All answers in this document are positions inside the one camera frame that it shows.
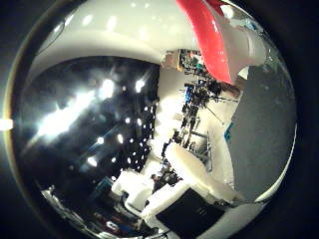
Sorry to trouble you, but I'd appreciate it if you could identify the cluttered storage shelf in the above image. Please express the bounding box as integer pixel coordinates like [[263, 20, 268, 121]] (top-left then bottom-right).
[[162, 49, 202, 74]]

